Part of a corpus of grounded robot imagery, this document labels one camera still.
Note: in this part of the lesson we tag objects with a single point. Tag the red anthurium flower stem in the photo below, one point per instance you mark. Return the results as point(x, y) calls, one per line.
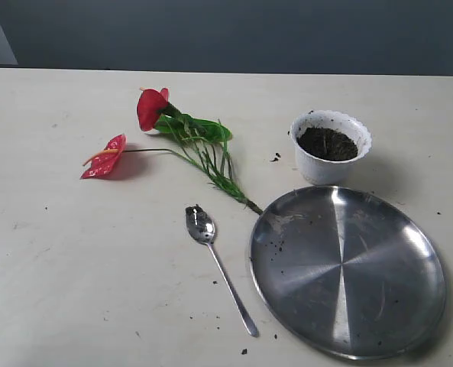
point(202, 143)

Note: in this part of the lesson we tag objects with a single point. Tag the stainless steel spoon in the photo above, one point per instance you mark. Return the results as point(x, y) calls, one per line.
point(202, 229)

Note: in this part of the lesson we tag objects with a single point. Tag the white plastic flower pot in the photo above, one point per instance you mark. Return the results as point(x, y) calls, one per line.
point(327, 144)

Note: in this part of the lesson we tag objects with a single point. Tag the round stainless steel plate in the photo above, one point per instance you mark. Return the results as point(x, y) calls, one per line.
point(347, 272)

